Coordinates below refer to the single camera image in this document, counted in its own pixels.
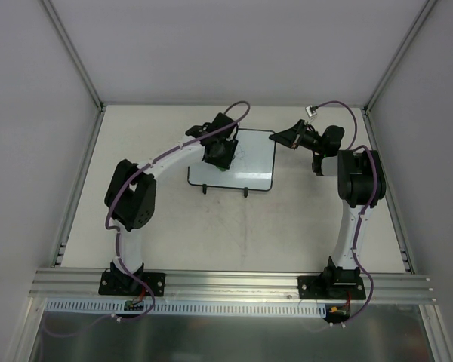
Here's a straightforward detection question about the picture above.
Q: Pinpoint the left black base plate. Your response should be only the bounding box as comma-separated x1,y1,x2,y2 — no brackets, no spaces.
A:
98,269,166,297

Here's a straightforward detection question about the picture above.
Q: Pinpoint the white slotted cable duct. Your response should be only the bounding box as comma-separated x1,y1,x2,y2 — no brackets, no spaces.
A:
45,298,327,318

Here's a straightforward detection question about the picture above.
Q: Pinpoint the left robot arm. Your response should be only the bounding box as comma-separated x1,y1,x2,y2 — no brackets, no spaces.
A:
98,112,239,299

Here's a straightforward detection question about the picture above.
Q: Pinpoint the aluminium mounting rail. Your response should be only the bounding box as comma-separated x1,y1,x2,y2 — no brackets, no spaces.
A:
29,268,438,305

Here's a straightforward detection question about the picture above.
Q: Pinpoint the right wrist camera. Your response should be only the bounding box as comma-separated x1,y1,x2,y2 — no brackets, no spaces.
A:
305,105,318,118

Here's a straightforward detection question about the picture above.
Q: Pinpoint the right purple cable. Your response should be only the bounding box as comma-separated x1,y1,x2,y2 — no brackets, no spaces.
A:
313,98,382,329

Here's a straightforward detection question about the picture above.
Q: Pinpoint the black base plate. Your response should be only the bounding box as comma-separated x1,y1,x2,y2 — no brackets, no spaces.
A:
297,275,366,300
98,269,166,297

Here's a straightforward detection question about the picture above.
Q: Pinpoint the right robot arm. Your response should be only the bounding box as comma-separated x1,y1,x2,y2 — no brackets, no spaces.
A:
270,119,387,300

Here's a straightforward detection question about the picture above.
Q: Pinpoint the white whiteboard black frame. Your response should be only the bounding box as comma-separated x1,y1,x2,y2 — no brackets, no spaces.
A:
187,128,276,192

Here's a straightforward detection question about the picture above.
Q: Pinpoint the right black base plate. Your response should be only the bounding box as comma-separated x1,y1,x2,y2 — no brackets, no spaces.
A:
297,275,366,300

